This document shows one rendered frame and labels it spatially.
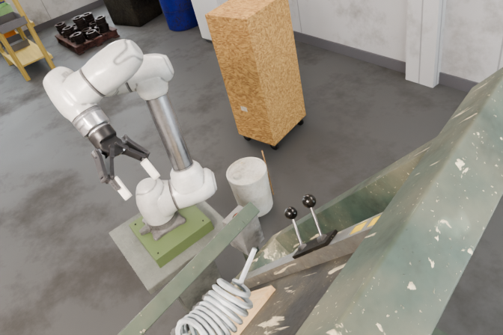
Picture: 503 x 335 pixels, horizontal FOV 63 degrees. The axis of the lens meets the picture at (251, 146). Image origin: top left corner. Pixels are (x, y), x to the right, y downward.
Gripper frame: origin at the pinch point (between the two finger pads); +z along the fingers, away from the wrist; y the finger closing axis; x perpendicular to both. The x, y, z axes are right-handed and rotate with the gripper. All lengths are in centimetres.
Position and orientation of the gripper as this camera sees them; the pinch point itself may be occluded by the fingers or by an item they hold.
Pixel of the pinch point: (141, 184)
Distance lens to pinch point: 126.0
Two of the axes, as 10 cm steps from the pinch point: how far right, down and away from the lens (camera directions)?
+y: -3.9, 3.5, -8.5
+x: 6.9, -5.1, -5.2
